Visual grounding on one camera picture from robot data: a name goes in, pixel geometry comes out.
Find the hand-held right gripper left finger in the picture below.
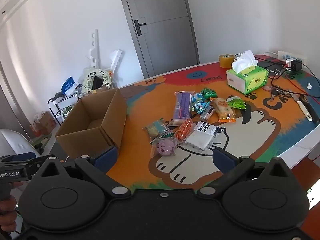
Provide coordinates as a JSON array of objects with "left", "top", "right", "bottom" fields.
[{"left": 39, "top": 146, "right": 132, "bottom": 197}]

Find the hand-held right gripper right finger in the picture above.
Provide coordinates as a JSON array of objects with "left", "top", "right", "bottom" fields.
[{"left": 197, "top": 147, "right": 293, "bottom": 197}]

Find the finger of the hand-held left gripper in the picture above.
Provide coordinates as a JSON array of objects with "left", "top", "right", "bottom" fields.
[{"left": 0, "top": 152, "right": 51, "bottom": 175}]

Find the brown cardboard box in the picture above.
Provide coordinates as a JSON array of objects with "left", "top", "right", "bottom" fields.
[{"left": 55, "top": 88, "right": 128, "bottom": 160}]

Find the orange biscuit packet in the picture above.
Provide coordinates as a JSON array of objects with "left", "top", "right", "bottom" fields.
[{"left": 211, "top": 97, "right": 237, "bottom": 124}]

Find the purple snack packet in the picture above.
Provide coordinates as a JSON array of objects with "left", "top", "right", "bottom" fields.
[{"left": 167, "top": 91, "right": 195, "bottom": 127}]

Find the person's left hand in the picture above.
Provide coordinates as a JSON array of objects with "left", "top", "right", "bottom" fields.
[{"left": 0, "top": 180, "right": 24, "bottom": 234}]

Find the white snack packet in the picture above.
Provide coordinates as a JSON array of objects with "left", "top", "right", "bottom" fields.
[{"left": 185, "top": 121, "right": 225, "bottom": 155}]

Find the small cardboard box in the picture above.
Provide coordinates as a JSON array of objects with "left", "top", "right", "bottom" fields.
[{"left": 30, "top": 112, "right": 57, "bottom": 137}]

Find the small clear snack packet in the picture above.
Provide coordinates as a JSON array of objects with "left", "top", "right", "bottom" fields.
[{"left": 199, "top": 105, "right": 215, "bottom": 121}]

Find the orange sausage packet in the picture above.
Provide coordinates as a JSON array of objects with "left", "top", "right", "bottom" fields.
[{"left": 174, "top": 118, "right": 196, "bottom": 141}]

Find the black metal rack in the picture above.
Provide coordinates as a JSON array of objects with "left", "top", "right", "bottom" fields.
[{"left": 48, "top": 94, "right": 78, "bottom": 125}]

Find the teal brown snack packet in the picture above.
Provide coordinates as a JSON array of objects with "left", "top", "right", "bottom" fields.
[{"left": 142, "top": 118, "right": 174, "bottom": 140}]

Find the pink round snack packet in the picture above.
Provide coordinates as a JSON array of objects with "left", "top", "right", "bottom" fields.
[{"left": 149, "top": 135, "right": 178, "bottom": 158}]

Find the green white candy packet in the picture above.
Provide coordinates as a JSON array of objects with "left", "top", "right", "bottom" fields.
[{"left": 227, "top": 96, "right": 247, "bottom": 111}]

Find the light blue candy packet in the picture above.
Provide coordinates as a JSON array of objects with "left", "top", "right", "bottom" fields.
[{"left": 192, "top": 92, "right": 208, "bottom": 103}]

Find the colourful cat table mat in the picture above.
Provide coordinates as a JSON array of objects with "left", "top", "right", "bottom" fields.
[{"left": 105, "top": 54, "right": 320, "bottom": 190}]

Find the blue plastic bag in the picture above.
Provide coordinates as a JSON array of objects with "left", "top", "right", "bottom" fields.
[{"left": 61, "top": 76, "right": 77, "bottom": 93}]

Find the bunch of keys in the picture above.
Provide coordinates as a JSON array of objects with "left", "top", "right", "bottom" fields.
[{"left": 269, "top": 86, "right": 290, "bottom": 102}]

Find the green tissue box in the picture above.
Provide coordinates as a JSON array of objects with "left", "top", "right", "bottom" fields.
[{"left": 226, "top": 49, "right": 268, "bottom": 95}]

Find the short white board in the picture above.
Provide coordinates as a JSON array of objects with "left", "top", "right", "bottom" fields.
[{"left": 109, "top": 50, "right": 122, "bottom": 74}]

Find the yellow tape roll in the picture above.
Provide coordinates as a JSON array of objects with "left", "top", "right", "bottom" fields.
[{"left": 219, "top": 54, "right": 235, "bottom": 68}]

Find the tall white board with holes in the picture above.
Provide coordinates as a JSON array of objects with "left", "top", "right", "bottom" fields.
[{"left": 86, "top": 29, "right": 100, "bottom": 70}]

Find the black charger adapter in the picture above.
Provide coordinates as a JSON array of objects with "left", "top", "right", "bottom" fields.
[{"left": 291, "top": 59, "right": 303, "bottom": 72}]

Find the white power strip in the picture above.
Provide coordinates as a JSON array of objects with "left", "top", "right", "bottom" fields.
[{"left": 277, "top": 51, "right": 307, "bottom": 64}]

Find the grey door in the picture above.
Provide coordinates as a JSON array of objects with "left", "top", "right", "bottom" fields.
[{"left": 116, "top": 0, "right": 200, "bottom": 79}]

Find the panda print seat ring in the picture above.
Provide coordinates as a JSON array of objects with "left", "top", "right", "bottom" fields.
[{"left": 82, "top": 67, "right": 112, "bottom": 93}]

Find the black cable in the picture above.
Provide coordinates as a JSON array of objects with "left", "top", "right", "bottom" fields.
[{"left": 262, "top": 62, "right": 320, "bottom": 98}]

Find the white-handled knife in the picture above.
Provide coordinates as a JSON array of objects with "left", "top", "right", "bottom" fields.
[{"left": 296, "top": 101, "right": 313, "bottom": 122}]

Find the black door handle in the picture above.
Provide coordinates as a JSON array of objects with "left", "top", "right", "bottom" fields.
[{"left": 134, "top": 19, "right": 147, "bottom": 36}]

